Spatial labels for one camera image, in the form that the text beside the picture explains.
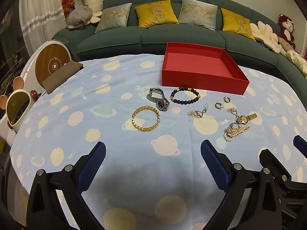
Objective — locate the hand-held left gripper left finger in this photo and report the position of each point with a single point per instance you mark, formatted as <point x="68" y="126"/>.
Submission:
<point x="93" y="165"/>

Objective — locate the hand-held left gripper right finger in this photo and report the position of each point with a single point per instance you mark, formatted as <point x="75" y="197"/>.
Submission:
<point x="213" y="165"/>

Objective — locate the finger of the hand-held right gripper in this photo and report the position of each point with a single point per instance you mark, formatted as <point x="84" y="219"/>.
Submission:
<point x="271" y="160"/>
<point x="301" y="142"/>

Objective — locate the gold wristwatch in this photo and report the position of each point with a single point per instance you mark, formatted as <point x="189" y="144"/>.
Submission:
<point x="242" y="119"/>

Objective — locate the silver flower dangle earring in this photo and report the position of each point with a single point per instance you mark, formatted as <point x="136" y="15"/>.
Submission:
<point x="231" y="110"/>
<point x="193" y="113"/>

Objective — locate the silver hoop earring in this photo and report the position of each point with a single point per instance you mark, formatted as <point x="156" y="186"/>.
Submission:
<point x="227" y="100"/>
<point x="217" y="106"/>

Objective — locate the silver wristwatch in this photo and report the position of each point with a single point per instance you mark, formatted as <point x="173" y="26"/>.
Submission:
<point x="162" y="104"/>

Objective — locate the red cardboard box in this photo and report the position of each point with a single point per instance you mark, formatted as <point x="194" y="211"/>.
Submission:
<point x="203" y="81"/>

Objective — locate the blue planet print tablecloth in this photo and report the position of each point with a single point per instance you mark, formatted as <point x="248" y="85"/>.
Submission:
<point x="96" y="115"/>

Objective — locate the cream folded blanket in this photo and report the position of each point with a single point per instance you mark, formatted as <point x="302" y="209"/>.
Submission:
<point x="297" y="58"/>

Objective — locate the white mouse-ear gadget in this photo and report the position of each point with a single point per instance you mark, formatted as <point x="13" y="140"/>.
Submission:
<point x="16" y="105"/>

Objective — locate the white flower cushion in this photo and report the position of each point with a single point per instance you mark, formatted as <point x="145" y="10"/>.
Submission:
<point x="266" y="34"/>

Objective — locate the red monkey plush toy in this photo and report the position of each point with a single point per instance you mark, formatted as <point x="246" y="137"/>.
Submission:
<point x="287" y="30"/>

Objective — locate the white machine with wooden disc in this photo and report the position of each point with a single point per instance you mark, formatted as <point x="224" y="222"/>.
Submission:
<point x="51" y="60"/>

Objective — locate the yellow embroidered cushion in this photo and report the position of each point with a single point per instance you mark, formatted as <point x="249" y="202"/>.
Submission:
<point x="156" y="13"/>
<point x="237" y="24"/>

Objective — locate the green sofa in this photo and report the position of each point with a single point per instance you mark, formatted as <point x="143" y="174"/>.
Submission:
<point x="156" y="38"/>

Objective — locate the grey embroidered cushion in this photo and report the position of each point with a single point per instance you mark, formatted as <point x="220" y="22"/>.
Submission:
<point x="199" y="13"/>
<point x="112" y="18"/>

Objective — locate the grey pig plush toy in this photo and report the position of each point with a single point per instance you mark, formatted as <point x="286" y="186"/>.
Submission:
<point x="79" y="15"/>

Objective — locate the white curtain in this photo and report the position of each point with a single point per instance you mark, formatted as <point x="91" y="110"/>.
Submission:
<point x="38" y="16"/>

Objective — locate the red curtain bow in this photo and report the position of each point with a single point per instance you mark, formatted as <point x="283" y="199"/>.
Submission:
<point x="68" y="4"/>

